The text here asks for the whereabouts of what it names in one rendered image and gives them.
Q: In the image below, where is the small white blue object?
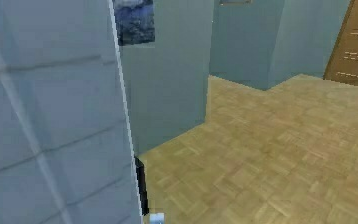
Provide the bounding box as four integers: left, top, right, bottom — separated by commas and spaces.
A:
149, 212, 166, 224

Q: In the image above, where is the black door handle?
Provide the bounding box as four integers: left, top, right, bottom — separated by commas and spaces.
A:
134, 156, 150, 216

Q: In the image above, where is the grey framed wall picture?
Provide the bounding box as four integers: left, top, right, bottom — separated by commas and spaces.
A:
219, 0, 253, 6

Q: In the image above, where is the pale grey room door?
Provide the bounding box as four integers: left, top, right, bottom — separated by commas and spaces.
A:
0, 0, 144, 224

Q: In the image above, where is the brown wooden room door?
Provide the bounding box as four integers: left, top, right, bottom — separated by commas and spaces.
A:
322, 0, 358, 90

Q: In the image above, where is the blue framed wall picture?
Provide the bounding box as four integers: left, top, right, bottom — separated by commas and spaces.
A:
112, 0, 156, 47

